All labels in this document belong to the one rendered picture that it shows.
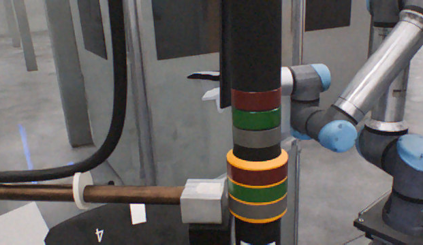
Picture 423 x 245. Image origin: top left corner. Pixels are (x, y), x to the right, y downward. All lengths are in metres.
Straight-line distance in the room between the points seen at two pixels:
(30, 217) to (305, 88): 0.67
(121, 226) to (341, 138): 0.57
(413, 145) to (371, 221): 0.24
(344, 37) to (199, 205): 4.63
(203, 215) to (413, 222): 0.91
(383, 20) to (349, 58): 3.89
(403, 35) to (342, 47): 3.91
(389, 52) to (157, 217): 0.67
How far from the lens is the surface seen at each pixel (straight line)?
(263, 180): 0.26
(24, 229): 0.67
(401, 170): 1.11
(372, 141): 1.19
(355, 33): 5.00
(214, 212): 0.28
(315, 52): 4.57
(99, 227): 0.49
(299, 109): 1.01
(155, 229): 0.48
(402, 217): 1.15
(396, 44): 0.97
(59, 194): 0.33
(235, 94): 0.25
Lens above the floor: 1.67
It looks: 19 degrees down
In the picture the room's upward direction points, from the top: 3 degrees counter-clockwise
